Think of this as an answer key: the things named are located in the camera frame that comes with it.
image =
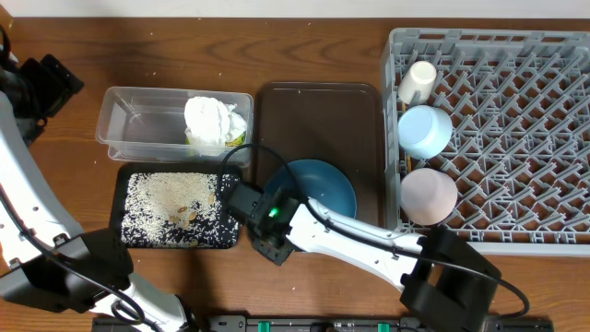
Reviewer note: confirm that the brown plastic tray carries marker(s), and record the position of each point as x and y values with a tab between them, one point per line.
339	123

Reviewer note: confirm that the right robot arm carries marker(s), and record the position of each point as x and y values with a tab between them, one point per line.
443	281

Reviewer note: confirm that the light blue bowl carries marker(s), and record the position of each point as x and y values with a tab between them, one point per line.
424	131

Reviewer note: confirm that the white napkin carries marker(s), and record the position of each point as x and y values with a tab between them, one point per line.
213	120

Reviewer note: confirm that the cream cup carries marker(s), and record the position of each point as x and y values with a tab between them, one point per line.
417	84

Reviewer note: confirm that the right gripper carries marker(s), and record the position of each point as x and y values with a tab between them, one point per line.
269	255

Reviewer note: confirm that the pink bowl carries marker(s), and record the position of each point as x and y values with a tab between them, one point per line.
427	196

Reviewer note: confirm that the dark blue plate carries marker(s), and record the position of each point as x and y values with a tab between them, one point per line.
327	184

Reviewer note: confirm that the clear plastic bin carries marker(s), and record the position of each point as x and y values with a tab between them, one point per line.
147	124

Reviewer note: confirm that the rice leftovers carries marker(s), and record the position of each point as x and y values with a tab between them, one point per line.
175	203

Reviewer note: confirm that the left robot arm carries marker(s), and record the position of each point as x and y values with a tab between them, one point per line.
54	264

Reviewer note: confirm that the grey dishwasher rack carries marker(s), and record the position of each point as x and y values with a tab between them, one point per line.
519	151

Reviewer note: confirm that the black plastic tray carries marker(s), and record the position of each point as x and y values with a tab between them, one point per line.
115	207

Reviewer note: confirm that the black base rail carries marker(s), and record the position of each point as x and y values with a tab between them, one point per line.
236	323

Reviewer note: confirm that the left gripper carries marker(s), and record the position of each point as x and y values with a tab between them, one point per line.
53	82

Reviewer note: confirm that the green yellow snack wrapper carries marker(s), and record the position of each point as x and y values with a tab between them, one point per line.
195	141

